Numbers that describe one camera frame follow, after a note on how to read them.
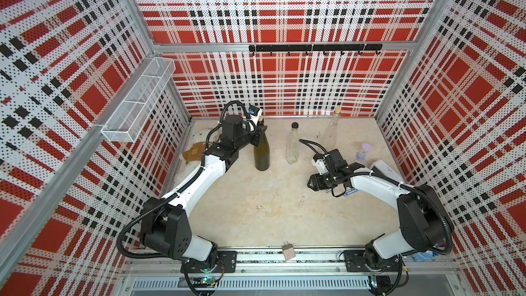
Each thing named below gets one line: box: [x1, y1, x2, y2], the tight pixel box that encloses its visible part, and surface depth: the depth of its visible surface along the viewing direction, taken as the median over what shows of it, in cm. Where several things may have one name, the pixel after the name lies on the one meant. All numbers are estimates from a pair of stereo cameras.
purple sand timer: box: [356, 142, 373, 162], surface depth 103 cm
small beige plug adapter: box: [282, 241, 296, 262], surface depth 76 cm
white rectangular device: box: [369, 159, 406, 183], surface depth 93 cm
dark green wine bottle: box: [253, 115, 270, 172], surface depth 96 cm
